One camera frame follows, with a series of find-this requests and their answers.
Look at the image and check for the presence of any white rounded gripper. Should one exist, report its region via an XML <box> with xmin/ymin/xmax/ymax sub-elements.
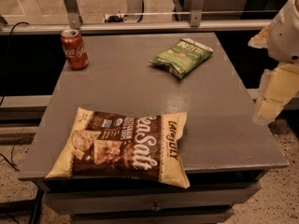
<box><xmin>248</xmin><ymin>0</ymin><xmax>299</xmax><ymax>126</ymax></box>

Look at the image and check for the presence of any green jalapeno chip bag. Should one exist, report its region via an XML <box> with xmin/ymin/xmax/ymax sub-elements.
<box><xmin>150</xmin><ymin>38</ymin><xmax>213</xmax><ymax>79</ymax></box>

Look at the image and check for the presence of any brown sea salt chip bag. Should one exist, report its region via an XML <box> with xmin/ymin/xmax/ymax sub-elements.
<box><xmin>48</xmin><ymin>108</ymin><xmax>190</xmax><ymax>189</ymax></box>

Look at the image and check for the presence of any white power strip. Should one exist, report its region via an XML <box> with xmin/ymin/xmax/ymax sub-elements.
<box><xmin>104</xmin><ymin>14</ymin><xmax>138</xmax><ymax>23</ymax></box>

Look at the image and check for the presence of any metal drawer knob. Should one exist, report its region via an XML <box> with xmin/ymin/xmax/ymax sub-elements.
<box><xmin>150</xmin><ymin>202</ymin><xmax>161</xmax><ymax>212</ymax></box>

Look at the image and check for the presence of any red coca cola can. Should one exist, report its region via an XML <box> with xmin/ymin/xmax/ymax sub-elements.
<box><xmin>61</xmin><ymin>29</ymin><xmax>89</xmax><ymax>70</ymax></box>

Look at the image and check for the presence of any grey cabinet drawer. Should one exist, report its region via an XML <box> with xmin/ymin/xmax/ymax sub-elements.
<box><xmin>43</xmin><ymin>182</ymin><xmax>261</xmax><ymax>215</ymax></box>

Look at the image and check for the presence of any grey metal rail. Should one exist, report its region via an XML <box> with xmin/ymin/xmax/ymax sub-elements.
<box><xmin>13</xmin><ymin>20</ymin><xmax>271</xmax><ymax>35</ymax></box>

